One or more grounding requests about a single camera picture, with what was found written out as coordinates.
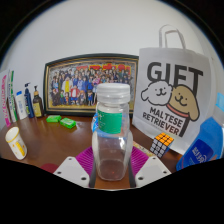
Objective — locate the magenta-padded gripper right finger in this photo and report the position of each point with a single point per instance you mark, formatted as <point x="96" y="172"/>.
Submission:
<point x="150" y="170"/>

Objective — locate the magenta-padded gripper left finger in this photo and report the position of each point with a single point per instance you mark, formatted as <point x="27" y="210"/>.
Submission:
<point x="71" y="170"/>

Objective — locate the clear plastic bottle white cap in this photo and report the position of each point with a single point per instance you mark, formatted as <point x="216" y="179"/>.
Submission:
<point x="111" y="146"/>

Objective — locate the flat round red coaster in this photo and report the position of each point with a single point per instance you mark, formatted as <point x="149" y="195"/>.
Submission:
<point x="49" y="167"/>

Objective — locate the colourful puzzle cube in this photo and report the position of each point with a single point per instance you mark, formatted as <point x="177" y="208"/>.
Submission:
<point x="161" y="145"/>

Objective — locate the small green box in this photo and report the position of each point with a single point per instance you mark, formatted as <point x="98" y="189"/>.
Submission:
<point x="68" y="123"/>
<point x="53" y="118"/>

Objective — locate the blue detergent bottle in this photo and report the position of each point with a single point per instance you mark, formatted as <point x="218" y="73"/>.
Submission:
<point x="203" y="146"/>

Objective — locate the amber pump bottle yellow label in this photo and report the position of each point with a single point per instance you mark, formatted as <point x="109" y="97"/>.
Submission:
<point x="38" y="107"/>

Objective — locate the dark blue pump bottle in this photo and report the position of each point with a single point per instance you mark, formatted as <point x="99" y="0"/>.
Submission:
<point x="29" y="103"/>

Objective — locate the white printed gift bag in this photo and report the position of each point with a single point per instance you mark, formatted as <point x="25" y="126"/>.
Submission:
<point x="173" y="93"/>

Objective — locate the white bottle blue cap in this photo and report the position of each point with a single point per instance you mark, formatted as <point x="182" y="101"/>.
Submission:
<point x="21" y="107"/>

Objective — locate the framed group photo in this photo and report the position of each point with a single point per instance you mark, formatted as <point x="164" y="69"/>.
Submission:
<point x="73" y="83"/>

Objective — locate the white and green book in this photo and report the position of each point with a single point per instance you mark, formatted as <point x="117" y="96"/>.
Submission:
<point x="12" y="100"/>

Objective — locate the pink and white book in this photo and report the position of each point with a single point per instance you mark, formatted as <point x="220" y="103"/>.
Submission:
<point x="5" y="103"/>

